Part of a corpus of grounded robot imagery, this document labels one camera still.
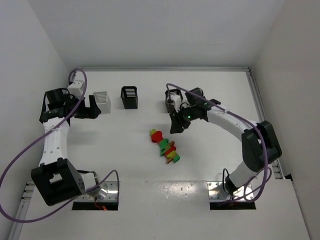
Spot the black slotted bin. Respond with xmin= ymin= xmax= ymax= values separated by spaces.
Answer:
xmin=120 ymin=86 xmax=138 ymax=109
xmin=165 ymin=88 xmax=183 ymax=113

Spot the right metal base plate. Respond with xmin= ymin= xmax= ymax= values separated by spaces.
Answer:
xmin=207 ymin=181 xmax=254 ymax=203

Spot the green red brown lego stack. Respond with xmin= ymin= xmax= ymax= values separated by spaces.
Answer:
xmin=158 ymin=138 xmax=181 ymax=164

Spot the black slotted bin left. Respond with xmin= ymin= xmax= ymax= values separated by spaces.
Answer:
xmin=120 ymin=86 xmax=138 ymax=109

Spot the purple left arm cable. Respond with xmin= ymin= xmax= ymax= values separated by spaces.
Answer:
xmin=0 ymin=69 xmax=120 ymax=223

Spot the lime lego brick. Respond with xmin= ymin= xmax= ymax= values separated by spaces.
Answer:
xmin=150 ymin=129 xmax=157 ymax=136

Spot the black slotted bin right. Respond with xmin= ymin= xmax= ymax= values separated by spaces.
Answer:
xmin=165 ymin=88 xmax=183 ymax=113

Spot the metal base plate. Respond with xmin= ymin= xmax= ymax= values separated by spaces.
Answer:
xmin=207 ymin=181 xmax=254 ymax=203
xmin=75 ymin=181 xmax=119 ymax=204

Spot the red rounded lego brick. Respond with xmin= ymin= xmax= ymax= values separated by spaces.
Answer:
xmin=150 ymin=130 xmax=164 ymax=143

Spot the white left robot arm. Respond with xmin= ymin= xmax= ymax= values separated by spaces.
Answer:
xmin=31 ymin=88 xmax=101 ymax=206

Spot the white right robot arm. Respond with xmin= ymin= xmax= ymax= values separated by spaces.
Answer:
xmin=165 ymin=85 xmax=282 ymax=195

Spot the white slotted bin far left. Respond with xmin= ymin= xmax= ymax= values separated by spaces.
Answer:
xmin=93 ymin=91 xmax=111 ymax=114

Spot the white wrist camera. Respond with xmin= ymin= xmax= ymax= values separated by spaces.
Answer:
xmin=167 ymin=95 xmax=183 ymax=113
xmin=67 ymin=80 xmax=85 ymax=98

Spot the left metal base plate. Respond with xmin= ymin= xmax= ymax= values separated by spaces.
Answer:
xmin=75 ymin=181 xmax=119 ymax=204

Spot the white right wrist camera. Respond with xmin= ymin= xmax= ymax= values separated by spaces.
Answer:
xmin=167 ymin=95 xmax=183 ymax=113

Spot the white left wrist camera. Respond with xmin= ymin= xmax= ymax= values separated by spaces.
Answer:
xmin=67 ymin=80 xmax=85 ymax=98

